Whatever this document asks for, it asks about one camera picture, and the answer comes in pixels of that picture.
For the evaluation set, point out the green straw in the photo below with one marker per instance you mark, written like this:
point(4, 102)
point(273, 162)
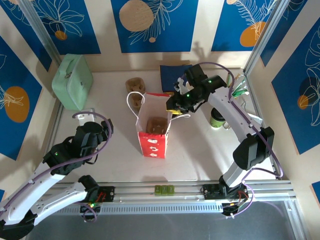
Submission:
point(240, 93)

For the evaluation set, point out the green paper cup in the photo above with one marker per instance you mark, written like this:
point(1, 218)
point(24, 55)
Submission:
point(217, 125)

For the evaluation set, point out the blue napkin stack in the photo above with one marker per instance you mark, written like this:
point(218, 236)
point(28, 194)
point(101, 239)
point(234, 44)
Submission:
point(170, 77)

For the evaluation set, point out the aluminium side rail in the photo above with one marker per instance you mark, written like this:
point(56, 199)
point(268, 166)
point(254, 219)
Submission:
point(252, 87)
point(56, 120)

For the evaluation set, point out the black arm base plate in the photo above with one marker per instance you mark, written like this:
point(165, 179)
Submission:
point(211, 192)
point(107, 193)

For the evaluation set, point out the red white paper bag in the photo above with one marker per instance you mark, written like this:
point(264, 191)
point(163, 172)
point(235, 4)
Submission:
point(152, 147)

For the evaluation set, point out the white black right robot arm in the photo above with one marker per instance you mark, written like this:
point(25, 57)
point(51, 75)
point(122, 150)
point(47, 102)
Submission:
point(225, 105)

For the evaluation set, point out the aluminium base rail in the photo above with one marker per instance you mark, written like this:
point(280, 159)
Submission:
point(140, 187)

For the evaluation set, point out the aluminium frame post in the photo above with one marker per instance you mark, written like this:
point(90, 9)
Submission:
point(265, 37)
point(40, 30)

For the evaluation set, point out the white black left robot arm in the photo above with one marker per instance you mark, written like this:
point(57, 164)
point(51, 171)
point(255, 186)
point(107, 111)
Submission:
point(32, 190)

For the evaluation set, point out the mint green carry case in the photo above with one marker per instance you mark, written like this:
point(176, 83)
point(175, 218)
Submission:
point(71, 85)

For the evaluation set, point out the green terminal block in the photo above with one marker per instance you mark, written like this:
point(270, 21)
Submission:
point(164, 189)

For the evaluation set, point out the pulp cup carrier stack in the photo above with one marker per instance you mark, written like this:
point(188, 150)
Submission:
point(135, 85)

